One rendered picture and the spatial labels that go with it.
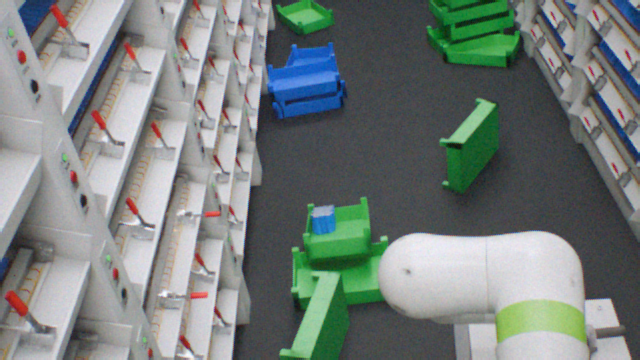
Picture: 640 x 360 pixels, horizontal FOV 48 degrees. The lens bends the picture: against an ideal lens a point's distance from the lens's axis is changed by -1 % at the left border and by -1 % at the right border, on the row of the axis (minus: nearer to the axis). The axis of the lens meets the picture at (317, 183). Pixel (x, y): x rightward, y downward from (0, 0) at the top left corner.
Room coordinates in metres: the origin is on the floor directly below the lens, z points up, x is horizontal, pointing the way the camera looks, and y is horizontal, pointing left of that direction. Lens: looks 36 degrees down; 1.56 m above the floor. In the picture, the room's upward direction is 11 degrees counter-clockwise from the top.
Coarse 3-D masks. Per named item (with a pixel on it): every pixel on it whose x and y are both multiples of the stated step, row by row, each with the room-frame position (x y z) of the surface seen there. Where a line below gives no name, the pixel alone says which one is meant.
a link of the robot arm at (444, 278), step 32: (384, 256) 0.78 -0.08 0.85; (416, 256) 0.74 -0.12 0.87; (448, 256) 0.73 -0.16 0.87; (480, 256) 0.72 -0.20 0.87; (384, 288) 0.74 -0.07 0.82; (416, 288) 0.71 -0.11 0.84; (448, 288) 0.70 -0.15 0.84; (480, 288) 0.69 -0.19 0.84; (448, 320) 0.94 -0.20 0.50; (480, 320) 0.94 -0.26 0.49
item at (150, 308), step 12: (180, 180) 1.49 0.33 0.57; (180, 192) 1.44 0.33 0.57; (168, 216) 1.34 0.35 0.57; (168, 228) 1.30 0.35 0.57; (180, 228) 1.32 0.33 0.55; (168, 240) 1.26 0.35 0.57; (156, 264) 1.18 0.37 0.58; (156, 276) 1.14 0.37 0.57; (156, 288) 1.11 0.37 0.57; (156, 300) 1.08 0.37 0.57; (144, 312) 1.04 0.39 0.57; (156, 324) 1.02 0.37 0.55
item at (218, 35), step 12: (216, 12) 2.21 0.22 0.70; (216, 24) 2.21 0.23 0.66; (216, 36) 2.22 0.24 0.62; (228, 72) 2.21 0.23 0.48; (228, 84) 2.22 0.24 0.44; (240, 84) 2.30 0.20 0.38; (240, 120) 2.21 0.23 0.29; (240, 132) 2.22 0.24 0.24; (252, 132) 2.30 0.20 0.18; (252, 168) 2.21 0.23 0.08; (252, 180) 2.22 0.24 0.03
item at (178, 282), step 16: (176, 176) 1.50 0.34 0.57; (192, 176) 1.52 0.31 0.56; (192, 192) 1.48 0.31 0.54; (192, 208) 1.41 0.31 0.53; (176, 240) 1.29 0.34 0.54; (192, 240) 1.30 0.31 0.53; (176, 256) 1.24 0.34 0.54; (192, 256) 1.24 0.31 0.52; (176, 272) 1.19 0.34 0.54; (176, 288) 1.14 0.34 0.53; (144, 304) 1.08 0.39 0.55; (160, 320) 1.05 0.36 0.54; (176, 320) 1.05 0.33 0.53; (160, 336) 1.00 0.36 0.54; (176, 336) 1.01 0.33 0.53
